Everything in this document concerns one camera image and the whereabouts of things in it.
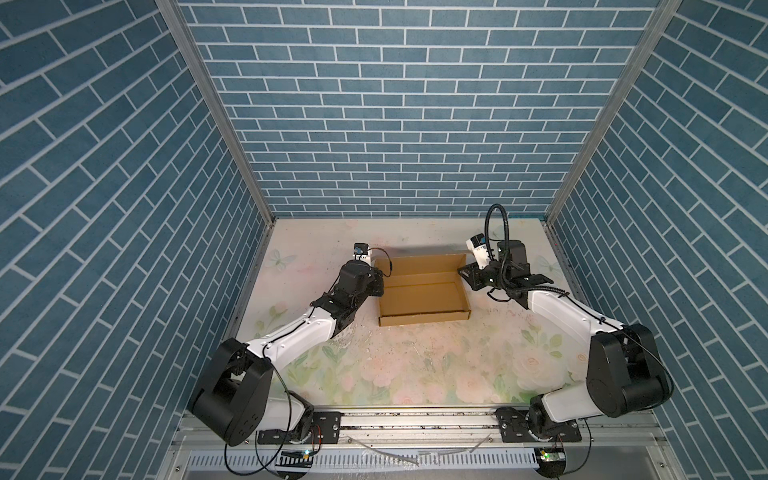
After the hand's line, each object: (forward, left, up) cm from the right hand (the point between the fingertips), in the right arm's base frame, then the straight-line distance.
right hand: (459, 266), depth 89 cm
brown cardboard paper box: (-1, +10, -13) cm, 17 cm away
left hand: (-4, +23, +1) cm, 23 cm away
